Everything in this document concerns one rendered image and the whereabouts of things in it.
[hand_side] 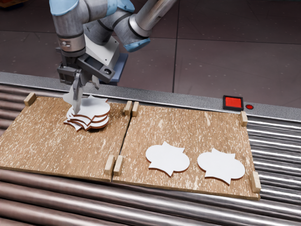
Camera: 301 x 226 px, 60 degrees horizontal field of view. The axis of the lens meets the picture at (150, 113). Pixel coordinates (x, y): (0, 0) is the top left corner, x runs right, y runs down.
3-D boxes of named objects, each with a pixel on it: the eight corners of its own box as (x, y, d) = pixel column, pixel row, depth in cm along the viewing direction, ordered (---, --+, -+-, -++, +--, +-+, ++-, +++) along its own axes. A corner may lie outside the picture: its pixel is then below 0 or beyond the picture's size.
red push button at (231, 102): (225, 99, 107) (225, 96, 106) (239, 101, 106) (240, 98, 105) (225, 108, 103) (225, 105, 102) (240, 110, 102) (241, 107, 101)
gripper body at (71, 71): (73, 73, 89) (66, 39, 81) (95, 77, 87) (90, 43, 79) (60, 84, 83) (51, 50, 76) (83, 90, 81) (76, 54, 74)
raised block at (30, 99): (32, 97, 105) (30, 91, 103) (36, 97, 105) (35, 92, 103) (25, 106, 100) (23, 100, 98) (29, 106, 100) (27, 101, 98)
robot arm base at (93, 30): (83, 14, 128) (95, 0, 123) (107, 33, 136) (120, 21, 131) (78, 31, 118) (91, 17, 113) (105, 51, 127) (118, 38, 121)
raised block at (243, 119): (239, 115, 96) (240, 110, 94) (244, 116, 96) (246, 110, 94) (241, 127, 91) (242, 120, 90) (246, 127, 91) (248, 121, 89)
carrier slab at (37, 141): (35, 98, 107) (33, 95, 106) (133, 107, 102) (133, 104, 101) (-20, 166, 80) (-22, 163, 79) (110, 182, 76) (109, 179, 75)
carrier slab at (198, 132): (135, 107, 102) (135, 104, 101) (242, 117, 98) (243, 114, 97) (113, 183, 76) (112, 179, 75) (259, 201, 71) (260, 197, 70)
